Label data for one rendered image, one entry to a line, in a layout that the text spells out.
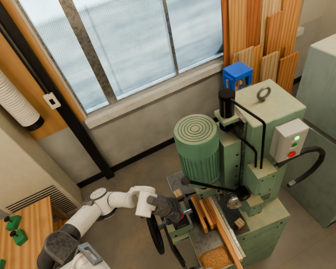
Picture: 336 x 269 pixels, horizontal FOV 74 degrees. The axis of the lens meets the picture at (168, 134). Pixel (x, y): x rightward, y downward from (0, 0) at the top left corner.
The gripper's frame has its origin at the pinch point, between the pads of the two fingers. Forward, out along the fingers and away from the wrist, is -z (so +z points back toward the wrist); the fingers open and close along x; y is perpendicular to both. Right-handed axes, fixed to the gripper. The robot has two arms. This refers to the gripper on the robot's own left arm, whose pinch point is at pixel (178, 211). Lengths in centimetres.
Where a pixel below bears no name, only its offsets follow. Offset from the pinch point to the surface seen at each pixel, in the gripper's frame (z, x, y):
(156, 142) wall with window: -85, -137, -43
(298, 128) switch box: 9, 7, 64
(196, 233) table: -18.0, 6.6, -5.0
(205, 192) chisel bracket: -10.5, -4.8, 13.0
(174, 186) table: -17.3, -24.5, -6.1
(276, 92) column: 12, -10, 68
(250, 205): -16.4, 11.0, 28.2
